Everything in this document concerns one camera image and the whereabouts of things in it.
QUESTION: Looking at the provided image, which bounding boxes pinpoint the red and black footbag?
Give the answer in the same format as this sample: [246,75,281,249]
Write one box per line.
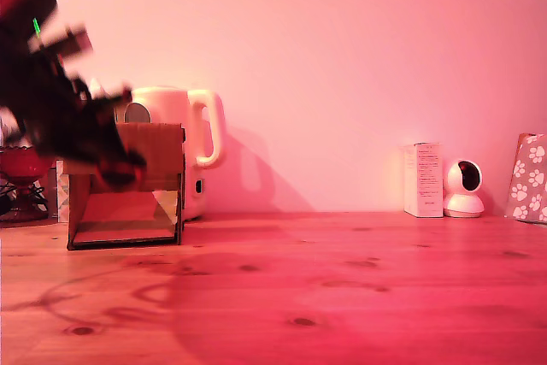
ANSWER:
[97,158,147,191]

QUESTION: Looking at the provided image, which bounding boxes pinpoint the cardboard dice tower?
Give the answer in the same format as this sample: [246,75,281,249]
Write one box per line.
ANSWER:
[63,121,188,251]

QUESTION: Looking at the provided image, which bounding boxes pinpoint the small patterned box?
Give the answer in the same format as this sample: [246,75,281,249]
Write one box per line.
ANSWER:
[56,160,72,224]

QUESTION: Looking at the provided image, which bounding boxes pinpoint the red glass bowl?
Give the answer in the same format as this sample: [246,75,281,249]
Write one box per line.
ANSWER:
[0,145,58,223]

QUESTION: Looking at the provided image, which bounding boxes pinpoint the white electric kettle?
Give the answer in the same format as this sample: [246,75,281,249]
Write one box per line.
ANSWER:
[123,85,226,223]

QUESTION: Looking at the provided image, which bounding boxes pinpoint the white printed carton box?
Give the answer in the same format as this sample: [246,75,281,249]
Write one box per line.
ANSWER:
[403,141,444,219]

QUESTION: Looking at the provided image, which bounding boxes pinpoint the paw print gift bag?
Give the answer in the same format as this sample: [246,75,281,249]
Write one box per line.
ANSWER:
[503,132,547,225]

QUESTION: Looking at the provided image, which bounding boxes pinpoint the black cable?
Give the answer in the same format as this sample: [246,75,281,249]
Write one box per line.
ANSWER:
[0,180,50,216]

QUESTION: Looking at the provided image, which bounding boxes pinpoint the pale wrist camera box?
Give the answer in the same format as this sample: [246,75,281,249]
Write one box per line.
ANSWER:
[27,24,94,62]

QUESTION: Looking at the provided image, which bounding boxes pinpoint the small white round camera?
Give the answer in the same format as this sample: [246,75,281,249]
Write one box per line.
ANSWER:
[443,158,486,219]

